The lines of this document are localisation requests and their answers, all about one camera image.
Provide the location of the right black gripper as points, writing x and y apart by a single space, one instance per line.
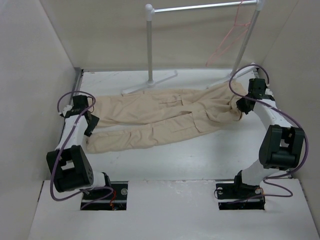
240 106

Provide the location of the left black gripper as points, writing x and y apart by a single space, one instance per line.
94 122

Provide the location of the beige trousers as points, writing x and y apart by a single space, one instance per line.
161 117

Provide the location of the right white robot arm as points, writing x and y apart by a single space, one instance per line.
255 174

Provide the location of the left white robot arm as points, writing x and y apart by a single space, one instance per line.
68 164

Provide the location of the white clothes rack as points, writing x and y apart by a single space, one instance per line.
150 11

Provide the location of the pink wire hanger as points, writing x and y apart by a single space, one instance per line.
236 32

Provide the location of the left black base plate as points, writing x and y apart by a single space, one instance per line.
104 200

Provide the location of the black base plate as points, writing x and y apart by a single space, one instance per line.
238 197
104 200

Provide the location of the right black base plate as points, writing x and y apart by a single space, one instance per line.
238 197

